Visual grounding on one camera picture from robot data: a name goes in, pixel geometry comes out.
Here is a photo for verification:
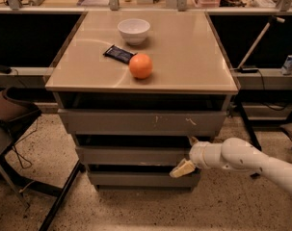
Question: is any dark blue snack bar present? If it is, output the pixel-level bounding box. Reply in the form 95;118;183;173
103;45;134;64

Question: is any white stick with black base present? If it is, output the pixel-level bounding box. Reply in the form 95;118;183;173
232;16;285;73

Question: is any white ceramic bowl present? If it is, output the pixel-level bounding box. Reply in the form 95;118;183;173
118;18;150;45

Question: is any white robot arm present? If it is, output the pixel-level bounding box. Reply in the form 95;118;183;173
170;137;292;195

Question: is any orange fruit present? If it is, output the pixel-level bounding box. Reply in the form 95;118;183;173
128;53;153;79

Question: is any black office chair right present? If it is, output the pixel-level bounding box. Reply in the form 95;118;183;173
279;120;292;156

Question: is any grey top drawer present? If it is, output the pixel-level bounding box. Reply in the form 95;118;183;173
59;109;226;137

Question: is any blue white can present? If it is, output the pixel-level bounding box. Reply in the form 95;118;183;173
281;55;292;75

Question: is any grey bottom drawer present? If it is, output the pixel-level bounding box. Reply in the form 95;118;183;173
88;172;199;188

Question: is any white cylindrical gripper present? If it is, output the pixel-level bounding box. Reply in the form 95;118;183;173
170;137;223;178

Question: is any grey drawer cabinet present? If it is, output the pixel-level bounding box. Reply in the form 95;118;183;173
44;10;240;193

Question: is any brown office chair left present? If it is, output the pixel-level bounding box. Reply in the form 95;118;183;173
0;88;84;231

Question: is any black power adapter left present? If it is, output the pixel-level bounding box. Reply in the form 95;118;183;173
0;65;12;74

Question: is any grey drawer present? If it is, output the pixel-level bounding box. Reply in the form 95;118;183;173
88;172;199;188
59;109;226;137
76;146;190;166

